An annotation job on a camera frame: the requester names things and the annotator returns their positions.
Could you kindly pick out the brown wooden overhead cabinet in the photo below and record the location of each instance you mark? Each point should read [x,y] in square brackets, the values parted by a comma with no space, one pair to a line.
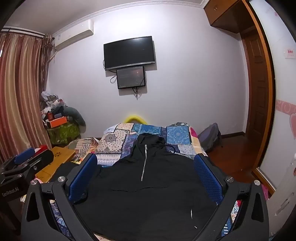
[223,11]

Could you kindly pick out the white wardrobe sliding door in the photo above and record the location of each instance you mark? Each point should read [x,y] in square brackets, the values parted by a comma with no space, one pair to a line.
[281,92]

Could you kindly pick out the pile of assorted clutter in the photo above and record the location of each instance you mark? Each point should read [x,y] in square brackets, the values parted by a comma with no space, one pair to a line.
[50,106]

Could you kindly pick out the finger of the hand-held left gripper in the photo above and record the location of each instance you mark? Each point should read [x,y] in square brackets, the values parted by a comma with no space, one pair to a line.
[42,158]
[24,155]

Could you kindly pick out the striped pink curtain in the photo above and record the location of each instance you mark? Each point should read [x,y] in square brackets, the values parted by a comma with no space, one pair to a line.
[20,97]

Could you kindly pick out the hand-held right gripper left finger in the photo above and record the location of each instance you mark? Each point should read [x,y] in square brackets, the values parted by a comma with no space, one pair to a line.
[83,179]

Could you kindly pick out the small black wall monitor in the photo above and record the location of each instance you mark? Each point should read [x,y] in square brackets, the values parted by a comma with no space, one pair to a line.
[130,77]

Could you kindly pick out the grey stuffed cloth bundle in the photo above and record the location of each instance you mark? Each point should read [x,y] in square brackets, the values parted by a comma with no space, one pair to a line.
[75,115]

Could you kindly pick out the wall-mounted black television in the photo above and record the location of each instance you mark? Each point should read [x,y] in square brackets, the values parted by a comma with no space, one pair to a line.
[129,52]

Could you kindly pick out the orange box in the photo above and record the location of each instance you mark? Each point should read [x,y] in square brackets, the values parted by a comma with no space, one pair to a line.
[57,121]

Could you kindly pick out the brown wooden door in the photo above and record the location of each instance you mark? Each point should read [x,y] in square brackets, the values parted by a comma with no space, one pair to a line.
[255,85]

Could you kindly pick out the striped cloth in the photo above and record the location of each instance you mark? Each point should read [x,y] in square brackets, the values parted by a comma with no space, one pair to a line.
[81,144]

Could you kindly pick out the white air conditioner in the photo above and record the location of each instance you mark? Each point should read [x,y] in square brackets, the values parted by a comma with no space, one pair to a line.
[72,34]

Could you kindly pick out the red box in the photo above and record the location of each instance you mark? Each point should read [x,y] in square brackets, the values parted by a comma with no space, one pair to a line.
[41,148]

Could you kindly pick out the yellow wooden lap table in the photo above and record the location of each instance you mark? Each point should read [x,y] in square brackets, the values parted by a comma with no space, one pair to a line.
[54,162]

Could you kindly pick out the pink slippers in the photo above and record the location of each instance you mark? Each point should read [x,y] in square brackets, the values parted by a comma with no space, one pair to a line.
[264,192]

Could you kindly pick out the patchwork patterned blanket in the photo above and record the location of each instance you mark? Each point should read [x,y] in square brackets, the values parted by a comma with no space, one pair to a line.
[148,134]

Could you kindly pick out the dark curtain rod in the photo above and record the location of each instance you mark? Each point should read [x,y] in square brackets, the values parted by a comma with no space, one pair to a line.
[23,32]

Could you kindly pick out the yellow round object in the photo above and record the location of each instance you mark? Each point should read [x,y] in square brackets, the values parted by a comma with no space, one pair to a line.
[135,118]

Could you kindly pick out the black zip hoodie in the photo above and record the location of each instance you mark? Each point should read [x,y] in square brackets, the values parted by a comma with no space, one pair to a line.
[148,185]

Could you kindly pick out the grey purple backpack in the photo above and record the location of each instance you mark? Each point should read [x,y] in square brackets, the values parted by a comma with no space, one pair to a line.
[210,138]

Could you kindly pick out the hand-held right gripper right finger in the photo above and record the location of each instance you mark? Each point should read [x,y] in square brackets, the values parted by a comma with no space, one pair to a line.
[207,179]

